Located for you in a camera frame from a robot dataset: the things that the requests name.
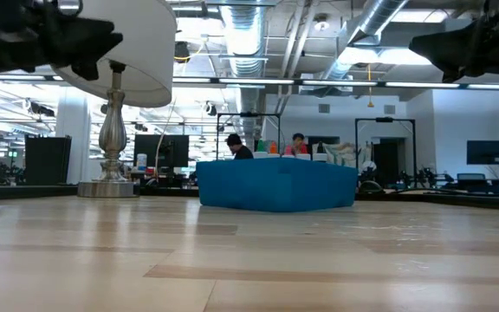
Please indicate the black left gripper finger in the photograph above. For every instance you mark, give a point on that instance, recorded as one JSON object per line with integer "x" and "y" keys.
{"x": 85, "y": 41}

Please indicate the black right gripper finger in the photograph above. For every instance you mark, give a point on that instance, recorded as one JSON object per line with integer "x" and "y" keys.
{"x": 449, "y": 50}

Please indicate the large black food colouring bottle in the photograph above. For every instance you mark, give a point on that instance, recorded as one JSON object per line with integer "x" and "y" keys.
{"x": 319, "y": 156}

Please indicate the large red food colouring bottle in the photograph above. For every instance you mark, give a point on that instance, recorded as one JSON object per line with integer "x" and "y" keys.
{"x": 304, "y": 157}

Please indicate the large pink food colouring bottle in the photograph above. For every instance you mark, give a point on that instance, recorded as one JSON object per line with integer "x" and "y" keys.
{"x": 288, "y": 155}

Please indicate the large orange food colouring bottle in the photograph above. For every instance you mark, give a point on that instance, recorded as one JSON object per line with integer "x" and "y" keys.
{"x": 273, "y": 149}

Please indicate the large green food colouring bottle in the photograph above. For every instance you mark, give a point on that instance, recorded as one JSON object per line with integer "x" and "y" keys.
{"x": 261, "y": 148}

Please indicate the table lamp white shade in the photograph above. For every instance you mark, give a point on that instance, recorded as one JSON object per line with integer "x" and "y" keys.
{"x": 145, "y": 56}

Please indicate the black ceiling device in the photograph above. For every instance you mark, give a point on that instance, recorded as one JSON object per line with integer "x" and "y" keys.
{"x": 182, "y": 52}

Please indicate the black computer monitor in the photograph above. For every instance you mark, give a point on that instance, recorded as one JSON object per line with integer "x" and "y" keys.
{"x": 160, "y": 149}
{"x": 487, "y": 151}

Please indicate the black panel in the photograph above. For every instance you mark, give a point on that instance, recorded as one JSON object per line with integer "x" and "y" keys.
{"x": 48, "y": 160}

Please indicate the blue office chair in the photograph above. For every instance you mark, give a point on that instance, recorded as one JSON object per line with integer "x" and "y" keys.
{"x": 470, "y": 180}

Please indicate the white patterned sheet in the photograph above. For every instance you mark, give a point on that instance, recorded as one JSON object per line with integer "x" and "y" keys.
{"x": 345, "y": 156}

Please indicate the person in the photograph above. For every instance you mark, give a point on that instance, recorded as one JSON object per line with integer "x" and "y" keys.
{"x": 297, "y": 146}
{"x": 240, "y": 149}

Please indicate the blue plastic bin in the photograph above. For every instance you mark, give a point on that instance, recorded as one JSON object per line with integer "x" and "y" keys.
{"x": 275, "y": 186}

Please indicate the black frame stand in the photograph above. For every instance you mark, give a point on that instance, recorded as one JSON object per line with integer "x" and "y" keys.
{"x": 249, "y": 114}
{"x": 384, "y": 119}

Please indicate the black aluminium table frame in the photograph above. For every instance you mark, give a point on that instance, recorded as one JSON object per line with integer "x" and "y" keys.
{"x": 50, "y": 190}

